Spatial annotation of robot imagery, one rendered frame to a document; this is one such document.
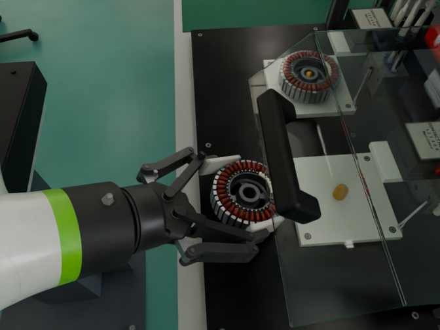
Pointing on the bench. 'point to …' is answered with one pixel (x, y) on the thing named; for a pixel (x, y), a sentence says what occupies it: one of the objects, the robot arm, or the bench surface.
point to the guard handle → (283, 160)
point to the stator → (222, 211)
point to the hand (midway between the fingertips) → (247, 193)
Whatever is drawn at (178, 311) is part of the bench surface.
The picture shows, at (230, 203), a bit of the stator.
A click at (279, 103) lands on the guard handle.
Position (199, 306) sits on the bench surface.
